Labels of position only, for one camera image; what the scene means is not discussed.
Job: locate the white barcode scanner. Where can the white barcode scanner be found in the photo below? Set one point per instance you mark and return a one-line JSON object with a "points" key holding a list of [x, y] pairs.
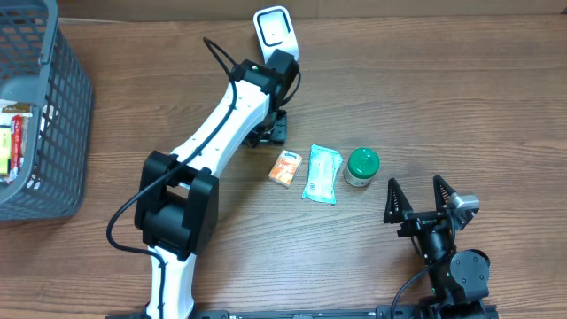
{"points": [[275, 31]]}

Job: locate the red snack stick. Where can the red snack stick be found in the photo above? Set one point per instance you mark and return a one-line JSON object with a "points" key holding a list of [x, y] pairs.
{"points": [[16, 134]]}

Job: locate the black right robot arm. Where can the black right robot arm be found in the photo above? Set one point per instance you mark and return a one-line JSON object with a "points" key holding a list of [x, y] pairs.
{"points": [[459, 280]]}

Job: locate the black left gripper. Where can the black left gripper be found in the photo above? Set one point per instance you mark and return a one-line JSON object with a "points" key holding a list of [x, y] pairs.
{"points": [[275, 133]]}

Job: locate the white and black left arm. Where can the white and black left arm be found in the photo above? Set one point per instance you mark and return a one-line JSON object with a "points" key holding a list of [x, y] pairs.
{"points": [[177, 210]]}

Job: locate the teal wet wipes pack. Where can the teal wet wipes pack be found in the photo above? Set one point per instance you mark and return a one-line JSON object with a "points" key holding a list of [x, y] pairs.
{"points": [[324, 164]]}

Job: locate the green lid jar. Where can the green lid jar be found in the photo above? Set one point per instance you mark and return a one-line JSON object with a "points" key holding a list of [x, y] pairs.
{"points": [[361, 167]]}

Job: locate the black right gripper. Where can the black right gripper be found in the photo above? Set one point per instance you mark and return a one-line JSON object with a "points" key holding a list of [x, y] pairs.
{"points": [[416, 221]]}

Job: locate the beige snack pouch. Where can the beige snack pouch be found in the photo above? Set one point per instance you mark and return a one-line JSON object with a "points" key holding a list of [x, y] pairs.
{"points": [[16, 108]]}

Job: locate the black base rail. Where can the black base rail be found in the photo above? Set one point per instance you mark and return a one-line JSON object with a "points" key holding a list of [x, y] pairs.
{"points": [[380, 312]]}

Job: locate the grey plastic mesh basket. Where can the grey plastic mesh basket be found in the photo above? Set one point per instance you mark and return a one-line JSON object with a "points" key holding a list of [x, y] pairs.
{"points": [[39, 68]]}

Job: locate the yellow snack stick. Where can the yellow snack stick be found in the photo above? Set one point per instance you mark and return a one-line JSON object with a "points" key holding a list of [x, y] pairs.
{"points": [[5, 151]]}

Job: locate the orange tissue pack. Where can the orange tissue pack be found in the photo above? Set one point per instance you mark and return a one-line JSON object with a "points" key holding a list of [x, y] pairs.
{"points": [[285, 168]]}

